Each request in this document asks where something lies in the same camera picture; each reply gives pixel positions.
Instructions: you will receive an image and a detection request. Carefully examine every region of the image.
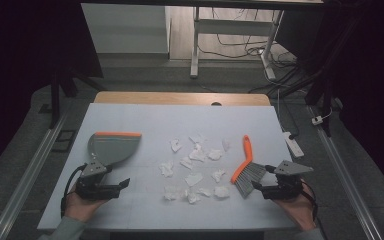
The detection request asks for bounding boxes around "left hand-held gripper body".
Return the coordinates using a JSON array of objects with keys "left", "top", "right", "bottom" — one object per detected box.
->
[{"left": 74, "top": 159, "right": 122, "bottom": 202}]

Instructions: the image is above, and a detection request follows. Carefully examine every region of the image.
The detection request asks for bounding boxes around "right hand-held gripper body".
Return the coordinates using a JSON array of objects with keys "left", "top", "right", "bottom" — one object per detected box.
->
[{"left": 261, "top": 159, "right": 315, "bottom": 202}]

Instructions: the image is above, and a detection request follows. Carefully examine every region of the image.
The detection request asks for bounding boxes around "grey dustpan with orange edge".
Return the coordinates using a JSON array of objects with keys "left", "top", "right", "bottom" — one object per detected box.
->
[{"left": 87, "top": 131, "right": 143, "bottom": 168}]

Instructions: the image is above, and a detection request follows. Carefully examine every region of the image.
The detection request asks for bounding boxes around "orange brush with grey bristles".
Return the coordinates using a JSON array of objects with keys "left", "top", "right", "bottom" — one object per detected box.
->
[{"left": 230, "top": 134, "right": 268, "bottom": 200}]

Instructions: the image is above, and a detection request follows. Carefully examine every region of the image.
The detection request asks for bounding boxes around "person's left hand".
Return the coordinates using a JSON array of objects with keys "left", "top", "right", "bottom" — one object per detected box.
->
[{"left": 63, "top": 191, "right": 108, "bottom": 223}]

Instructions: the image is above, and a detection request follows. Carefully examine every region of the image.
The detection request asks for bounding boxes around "person's right hand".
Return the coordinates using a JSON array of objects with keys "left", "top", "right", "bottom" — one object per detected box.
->
[{"left": 272, "top": 180, "right": 318, "bottom": 232}]

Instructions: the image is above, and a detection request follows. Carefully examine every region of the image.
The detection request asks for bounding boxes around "white power strip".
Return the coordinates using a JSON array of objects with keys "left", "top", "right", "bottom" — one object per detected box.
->
[{"left": 281, "top": 131, "right": 305, "bottom": 159}]

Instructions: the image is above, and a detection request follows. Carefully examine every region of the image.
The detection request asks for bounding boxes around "pile of white paper scraps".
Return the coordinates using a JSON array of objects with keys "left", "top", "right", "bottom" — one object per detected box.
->
[{"left": 157, "top": 134, "right": 232, "bottom": 205}]

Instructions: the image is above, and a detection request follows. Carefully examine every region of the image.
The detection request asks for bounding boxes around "white board table cover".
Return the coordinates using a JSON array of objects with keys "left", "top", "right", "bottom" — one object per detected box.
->
[{"left": 37, "top": 102, "right": 298, "bottom": 232}]

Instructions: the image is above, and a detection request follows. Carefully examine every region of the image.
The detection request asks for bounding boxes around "black stand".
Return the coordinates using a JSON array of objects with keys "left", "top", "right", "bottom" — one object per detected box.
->
[
  {"left": 38, "top": 64, "right": 108, "bottom": 130},
  {"left": 278, "top": 13, "right": 368, "bottom": 138}
]

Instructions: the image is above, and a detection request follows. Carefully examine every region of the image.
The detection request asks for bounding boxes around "wooden table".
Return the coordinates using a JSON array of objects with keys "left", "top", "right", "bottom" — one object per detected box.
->
[{"left": 93, "top": 91, "right": 272, "bottom": 107}]

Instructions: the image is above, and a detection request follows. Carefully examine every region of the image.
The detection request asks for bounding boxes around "white cabinet panel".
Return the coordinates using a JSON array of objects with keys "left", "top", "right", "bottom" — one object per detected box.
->
[{"left": 80, "top": 3, "right": 172, "bottom": 55}]

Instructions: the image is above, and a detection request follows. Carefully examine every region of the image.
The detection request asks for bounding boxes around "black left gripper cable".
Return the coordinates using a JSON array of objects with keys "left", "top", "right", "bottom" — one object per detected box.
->
[{"left": 60, "top": 162, "right": 88, "bottom": 219}]

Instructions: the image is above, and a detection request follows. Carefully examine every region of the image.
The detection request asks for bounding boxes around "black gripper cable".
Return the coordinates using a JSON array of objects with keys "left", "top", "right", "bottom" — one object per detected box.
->
[
  {"left": 60, "top": 162, "right": 88, "bottom": 219},
  {"left": 300, "top": 180, "right": 320, "bottom": 223}
]

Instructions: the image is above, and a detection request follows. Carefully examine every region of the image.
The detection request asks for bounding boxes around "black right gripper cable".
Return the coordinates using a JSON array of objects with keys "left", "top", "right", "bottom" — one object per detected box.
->
[{"left": 300, "top": 180, "right": 320, "bottom": 223}]

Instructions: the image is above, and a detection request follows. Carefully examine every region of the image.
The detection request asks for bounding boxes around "metal floor rail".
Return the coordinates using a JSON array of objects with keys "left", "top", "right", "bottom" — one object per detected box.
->
[
  {"left": 0, "top": 108, "right": 72, "bottom": 240},
  {"left": 307, "top": 103, "right": 384, "bottom": 240}
]

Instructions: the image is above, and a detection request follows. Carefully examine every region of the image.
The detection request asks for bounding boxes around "tangle of black floor cables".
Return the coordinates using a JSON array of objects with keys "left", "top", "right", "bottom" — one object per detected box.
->
[{"left": 197, "top": 7, "right": 309, "bottom": 96}]

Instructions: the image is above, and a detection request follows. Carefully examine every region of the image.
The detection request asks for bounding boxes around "white desk frame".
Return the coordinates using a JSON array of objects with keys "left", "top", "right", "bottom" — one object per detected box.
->
[{"left": 189, "top": 6, "right": 285, "bottom": 81}]

